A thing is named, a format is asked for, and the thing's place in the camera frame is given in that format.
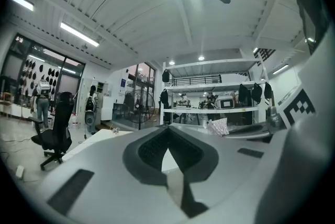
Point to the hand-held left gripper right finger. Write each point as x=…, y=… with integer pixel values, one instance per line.
x=235, y=178

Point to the black hanging bag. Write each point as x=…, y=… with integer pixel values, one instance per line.
x=164, y=97
x=243, y=93
x=267, y=90
x=165, y=76
x=257, y=92

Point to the white power strip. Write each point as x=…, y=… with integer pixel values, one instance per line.
x=19, y=170

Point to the black office chair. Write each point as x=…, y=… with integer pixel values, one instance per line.
x=60, y=123

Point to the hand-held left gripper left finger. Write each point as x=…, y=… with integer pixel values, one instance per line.
x=104, y=178

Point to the black mezzanine railing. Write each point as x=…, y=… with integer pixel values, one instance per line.
x=196, y=80

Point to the clear plastic jug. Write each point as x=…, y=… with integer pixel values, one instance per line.
x=74, y=121

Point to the long ceiling tube light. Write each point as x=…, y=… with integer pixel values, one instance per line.
x=280, y=69
x=78, y=33
x=21, y=1

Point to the white metal shelf rack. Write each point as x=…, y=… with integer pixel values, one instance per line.
x=209, y=85

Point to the white box appliance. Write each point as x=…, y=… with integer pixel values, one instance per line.
x=226, y=102

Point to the wall display of black bags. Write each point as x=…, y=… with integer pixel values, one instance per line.
x=28, y=64

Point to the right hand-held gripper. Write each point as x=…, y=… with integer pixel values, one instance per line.
x=308, y=152

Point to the dark glass window wall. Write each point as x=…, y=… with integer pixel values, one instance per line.
x=70, y=79

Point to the white cabinet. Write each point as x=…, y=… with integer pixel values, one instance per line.
x=107, y=110

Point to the blue white wall poster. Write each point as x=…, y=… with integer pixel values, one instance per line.
x=122, y=84

